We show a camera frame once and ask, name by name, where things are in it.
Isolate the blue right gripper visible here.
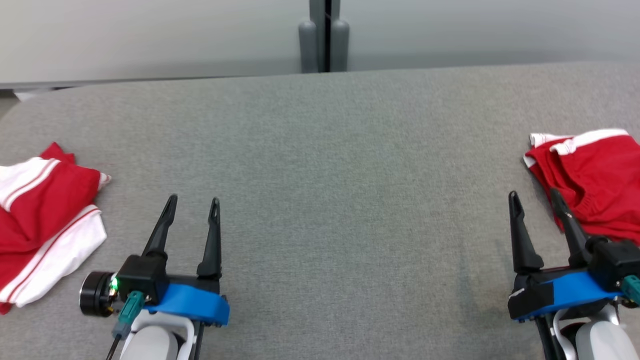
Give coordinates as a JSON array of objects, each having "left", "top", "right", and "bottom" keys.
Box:
[{"left": 507, "top": 189, "right": 626, "bottom": 323}]

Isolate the folded red and white garment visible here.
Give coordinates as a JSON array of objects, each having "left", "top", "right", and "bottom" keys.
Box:
[{"left": 0, "top": 142, "right": 113, "bottom": 316}]

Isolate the grey cylindrical post bumper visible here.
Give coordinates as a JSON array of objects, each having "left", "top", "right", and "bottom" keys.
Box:
[
  {"left": 330, "top": 19, "right": 350, "bottom": 72},
  {"left": 298, "top": 19, "right": 318, "bottom": 74}
]

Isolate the teal right camera cable plug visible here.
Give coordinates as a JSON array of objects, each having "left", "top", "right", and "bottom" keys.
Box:
[{"left": 620, "top": 274, "right": 640, "bottom": 307}]

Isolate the teal left camera cable plug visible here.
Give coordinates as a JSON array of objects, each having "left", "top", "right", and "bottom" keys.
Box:
[{"left": 105, "top": 291, "right": 146, "bottom": 360}]

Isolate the grey partition post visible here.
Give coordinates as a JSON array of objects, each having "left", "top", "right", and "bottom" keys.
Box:
[{"left": 309, "top": 0, "right": 342, "bottom": 73}]

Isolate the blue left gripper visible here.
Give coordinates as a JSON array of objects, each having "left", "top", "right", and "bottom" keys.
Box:
[{"left": 142, "top": 194, "right": 231, "bottom": 328}]

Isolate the red white shirt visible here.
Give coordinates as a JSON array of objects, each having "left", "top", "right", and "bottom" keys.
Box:
[{"left": 523, "top": 129, "right": 640, "bottom": 246}]

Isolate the teal camera cable plug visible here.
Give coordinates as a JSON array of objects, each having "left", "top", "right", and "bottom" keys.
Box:
[
  {"left": 105, "top": 291, "right": 146, "bottom": 360},
  {"left": 620, "top": 274, "right": 640, "bottom": 307}
]

